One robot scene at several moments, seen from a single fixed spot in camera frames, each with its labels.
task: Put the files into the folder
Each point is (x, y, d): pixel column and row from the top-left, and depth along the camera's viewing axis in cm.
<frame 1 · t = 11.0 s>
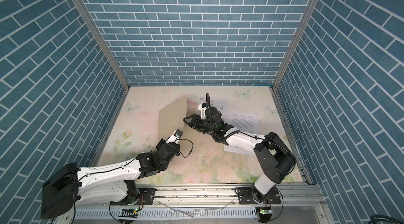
left hand: (173, 137, 83), fingers closed
right hand: (183, 119, 81), fingers open
white technical drawing sheet: (223, 103, 114), on the table
white printed text sheet: (248, 122, 104), on the table

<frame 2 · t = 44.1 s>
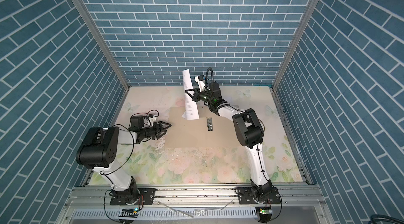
left hand: (168, 128, 94), fingers open
right hand: (185, 90, 91), fingers closed
white printed text sheet: (191, 111, 93), point 13 cm above the table
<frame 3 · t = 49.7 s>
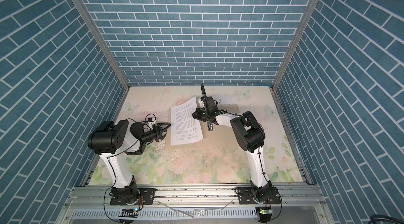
left hand: (169, 128, 93), fingers open
right hand: (190, 113, 99), fingers closed
white printed text sheet: (184, 128, 100), on the table
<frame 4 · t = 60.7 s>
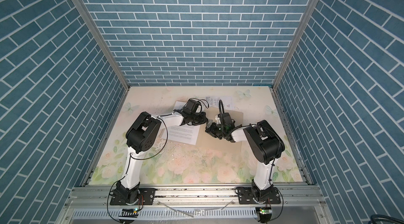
left hand: (208, 119, 100), fingers closed
right hand: (204, 128, 95), fingers closed
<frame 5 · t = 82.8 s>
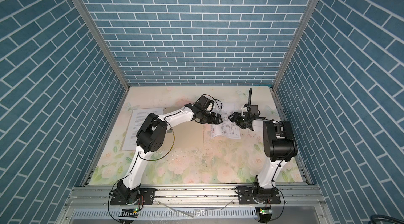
left hand: (217, 121, 98), fingers open
right hand: (230, 117, 100), fingers open
white printed text sheet: (137, 117, 106), on the table
